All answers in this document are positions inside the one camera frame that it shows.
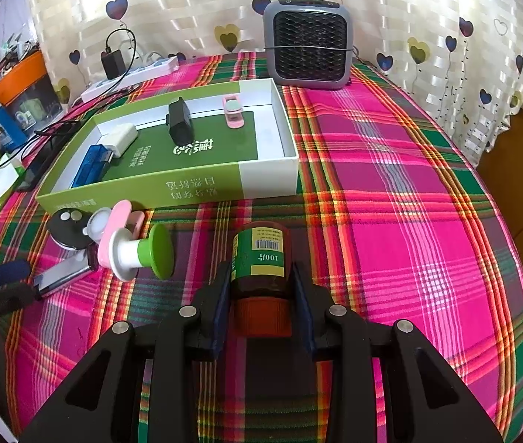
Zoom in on grey desk heater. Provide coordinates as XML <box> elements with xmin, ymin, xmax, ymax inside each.
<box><xmin>262</xmin><ymin>0</ymin><xmax>354</xmax><ymax>88</ymax></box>

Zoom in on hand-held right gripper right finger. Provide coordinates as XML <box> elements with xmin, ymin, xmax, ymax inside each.
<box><xmin>291</xmin><ymin>261</ymin><xmax>504</xmax><ymax>443</ymax></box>

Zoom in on pink white green stamp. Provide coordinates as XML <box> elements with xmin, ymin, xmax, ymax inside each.
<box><xmin>97</xmin><ymin>224</ymin><xmax>175</xmax><ymax>282</ymax></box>

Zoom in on silver black flash drive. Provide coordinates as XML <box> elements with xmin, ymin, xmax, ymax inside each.
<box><xmin>33</xmin><ymin>247</ymin><xmax>100</xmax><ymax>297</ymax></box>

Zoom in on black oval device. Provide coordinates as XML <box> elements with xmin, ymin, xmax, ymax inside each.
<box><xmin>49</xmin><ymin>207</ymin><xmax>93</xmax><ymax>251</ymax></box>

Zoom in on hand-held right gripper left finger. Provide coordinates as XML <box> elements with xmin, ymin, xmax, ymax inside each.
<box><xmin>21</xmin><ymin>261</ymin><xmax>234</xmax><ymax>443</ymax></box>

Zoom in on wooden wardrobe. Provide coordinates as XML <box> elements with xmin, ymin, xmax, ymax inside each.
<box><xmin>478</xmin><ymin>14</ymin><xmax>523</xmax><ymax>324</ymax></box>

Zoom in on plaid tablecloth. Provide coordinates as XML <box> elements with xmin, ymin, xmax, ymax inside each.
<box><xmin>0</xmin><ymin>51</ymin><xmax>523</xmax><ymax>443</ymax></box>

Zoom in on black usb cable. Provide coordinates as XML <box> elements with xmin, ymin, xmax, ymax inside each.
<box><xmin>0</xmin><ymin>117</ymin><xmax>87</xmax><ymax>171</ymax></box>

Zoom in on pink clip with disc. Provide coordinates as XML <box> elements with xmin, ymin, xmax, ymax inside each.
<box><xmin>221</xmin><ymin>95</ymin><xmax>246</xmax><ymax>129</ymax></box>

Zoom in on black power adapter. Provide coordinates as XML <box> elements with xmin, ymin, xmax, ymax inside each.
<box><xmin>101</xmin><ymin>48</ymin><xmax>124</xmax><ymax>79</ymax></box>

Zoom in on pink oval clip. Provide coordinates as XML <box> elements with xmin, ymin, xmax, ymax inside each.
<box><xmin>104</xmin><ymin>199</ymin><xmax>146</xmax><ymax>243</ymax></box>

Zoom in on blue carton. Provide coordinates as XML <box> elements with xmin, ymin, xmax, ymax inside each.
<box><xmin>0</xmin><ymin>100</ymin><xmax>29</xmax><ymax>153</ymax></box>

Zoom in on white charger plug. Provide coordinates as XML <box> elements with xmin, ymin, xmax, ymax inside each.
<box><xmin>96</xmin><ymin>122</ymin><xmax>140</xmax><ymax>155</ymax></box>

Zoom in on black phone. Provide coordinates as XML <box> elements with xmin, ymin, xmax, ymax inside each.
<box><xmin>14</xmin><ymin>120</ymin><xmax>82</xmax><ymax>193</ymax></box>

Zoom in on blue usb tester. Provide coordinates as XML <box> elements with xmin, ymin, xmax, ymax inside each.
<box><xmin>70</xmin><ymin>144</ymin><xmax>115</xmax><ymax>189</ymax></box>

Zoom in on white blue power strip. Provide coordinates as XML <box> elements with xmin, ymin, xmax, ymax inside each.
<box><xmin>80</xmin><ymin>53</ymin><xmax>180</xmax><ymax>102</ymax></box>

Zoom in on black charging cable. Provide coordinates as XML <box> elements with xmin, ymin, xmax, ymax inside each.
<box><xmin>104</xmin><ymin>28</ymin><xmax>141</xmax><ymax>81</ymax></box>

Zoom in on pile of desk clutter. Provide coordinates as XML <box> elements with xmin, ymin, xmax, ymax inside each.
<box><xmin>0</xmin><ymin>32</ymin><xmax>41</xmax><ymax>75</ymax></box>

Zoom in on green white cardboard box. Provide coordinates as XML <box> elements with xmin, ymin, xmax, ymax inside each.
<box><xmin>36</xmin><ymin>78</ymin><xmax>300</xmax><ymax>219</ymax></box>

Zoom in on orange lidded box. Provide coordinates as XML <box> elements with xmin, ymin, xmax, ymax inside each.
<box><xmin>0</xmin><ymin>51</ymin><xmax>66</xmax><ymax>116</ymax></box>

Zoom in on heart print curtain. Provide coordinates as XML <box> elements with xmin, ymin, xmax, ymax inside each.
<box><xmin>26</xmin><ymin>0</ymin><xmax>523</xmax><ymax>167</ymax></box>

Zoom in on brown bottle red cap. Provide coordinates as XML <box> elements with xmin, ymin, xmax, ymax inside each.
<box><xmin>230</xmin><ymin>221</ymin><xmax>294</xmax><ymax>337</ymax></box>

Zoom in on black rectangular flashlight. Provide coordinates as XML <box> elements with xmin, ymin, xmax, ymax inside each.
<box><xmin>168</xmin><ymin>97</ymin><xmax>195</xmax><ymax>148</ymax></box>

